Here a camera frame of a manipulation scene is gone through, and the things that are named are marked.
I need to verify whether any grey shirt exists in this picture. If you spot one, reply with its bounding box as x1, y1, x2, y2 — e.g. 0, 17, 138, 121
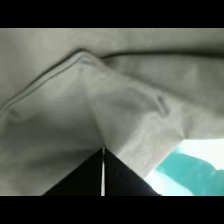
0, 27, 224, 197

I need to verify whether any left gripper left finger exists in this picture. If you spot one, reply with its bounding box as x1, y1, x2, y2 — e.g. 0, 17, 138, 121
42, 147, 104, 197

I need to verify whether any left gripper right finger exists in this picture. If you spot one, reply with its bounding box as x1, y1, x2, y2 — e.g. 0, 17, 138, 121
104, 147, 161, 197

